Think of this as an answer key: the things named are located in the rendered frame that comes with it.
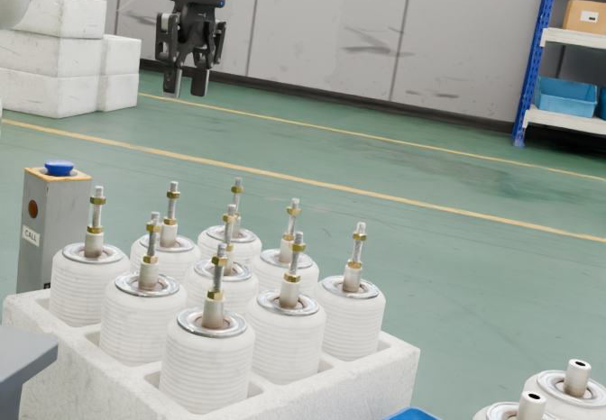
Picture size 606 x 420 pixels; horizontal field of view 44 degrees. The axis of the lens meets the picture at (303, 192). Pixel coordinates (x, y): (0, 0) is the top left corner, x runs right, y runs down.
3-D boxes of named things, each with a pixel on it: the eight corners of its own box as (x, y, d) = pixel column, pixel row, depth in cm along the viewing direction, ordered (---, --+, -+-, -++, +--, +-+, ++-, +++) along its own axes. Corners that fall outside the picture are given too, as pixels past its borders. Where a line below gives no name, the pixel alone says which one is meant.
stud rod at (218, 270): (206, 310, 80) (215, 243, 78) (213, 308, 81) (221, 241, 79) (214, 314, 79) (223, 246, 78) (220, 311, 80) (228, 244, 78)
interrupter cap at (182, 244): (165, 259, 99) (166, 253, 99) (127, 241, 103) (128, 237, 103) (205, 250, 105) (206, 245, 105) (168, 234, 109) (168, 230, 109)
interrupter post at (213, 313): (196, 326, 80) (199, 297, 79) (206, 319, 82) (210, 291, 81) (216, 333, 79) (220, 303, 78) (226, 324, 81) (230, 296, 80)
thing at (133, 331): (114, 454, 85) (130, 305, 81) (78, 414, 92) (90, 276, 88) (186, 433, 92) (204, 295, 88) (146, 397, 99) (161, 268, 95)
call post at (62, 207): (31, 386, 110) (47, 182, 104) (9, 367, 115) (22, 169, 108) (75, 374, 116) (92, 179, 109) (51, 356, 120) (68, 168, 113)
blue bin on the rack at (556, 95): (530, 105, 545) (537, 76, 541) (584, 114, 538) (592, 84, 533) (535, 109, 498) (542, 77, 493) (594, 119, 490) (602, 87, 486)
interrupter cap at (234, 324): (162, 327, 78) (163, 321, 78) (197, 306, 85) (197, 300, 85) (227, 347, 76) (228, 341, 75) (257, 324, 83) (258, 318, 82)
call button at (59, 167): (52, 179, 106) (53, 165, 105) (38, 173, 108) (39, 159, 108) (78, 178, 109) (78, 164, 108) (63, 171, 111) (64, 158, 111)
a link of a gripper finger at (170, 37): (160, 11, 93) (161, 58, 95) (151, 13, 91) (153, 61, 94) (179, 13, 92) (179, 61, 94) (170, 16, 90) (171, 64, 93)
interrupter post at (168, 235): (166, 250, 103) (169, 226, 102) (154, 244, 104) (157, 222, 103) (179, 247, 105) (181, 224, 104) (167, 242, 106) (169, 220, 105)
